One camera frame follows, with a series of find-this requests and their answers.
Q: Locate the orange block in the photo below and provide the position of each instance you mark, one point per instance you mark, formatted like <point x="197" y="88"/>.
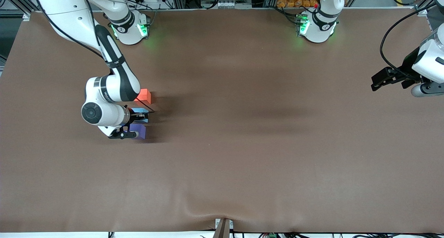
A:
<point x="145" y="95"/>

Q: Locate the purple block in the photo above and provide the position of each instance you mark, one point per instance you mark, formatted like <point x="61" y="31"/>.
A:
<point x="139" y="131"/>

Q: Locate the brown table mat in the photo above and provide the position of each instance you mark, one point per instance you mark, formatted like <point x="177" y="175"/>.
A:
<point x="260" y="168"/>

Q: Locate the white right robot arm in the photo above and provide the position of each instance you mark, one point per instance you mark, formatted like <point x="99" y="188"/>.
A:
<point x="104" y="92"/>

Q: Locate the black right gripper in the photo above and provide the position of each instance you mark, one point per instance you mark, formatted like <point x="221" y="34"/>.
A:
<point x="135" y="116"/>

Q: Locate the white terminal block row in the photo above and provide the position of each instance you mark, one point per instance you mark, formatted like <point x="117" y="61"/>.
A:
<point x="225" y="4"/>

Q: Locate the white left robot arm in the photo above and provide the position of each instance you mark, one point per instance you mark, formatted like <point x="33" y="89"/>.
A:
<point x="319" y="26"/>

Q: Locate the aluminium frame profile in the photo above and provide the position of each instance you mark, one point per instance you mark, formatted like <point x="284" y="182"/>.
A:
<point x="15" y="3"/>
<point x="425" y="9"/>

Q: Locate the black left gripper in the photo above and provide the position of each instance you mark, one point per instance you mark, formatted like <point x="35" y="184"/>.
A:
<point x="408" y="67"/>

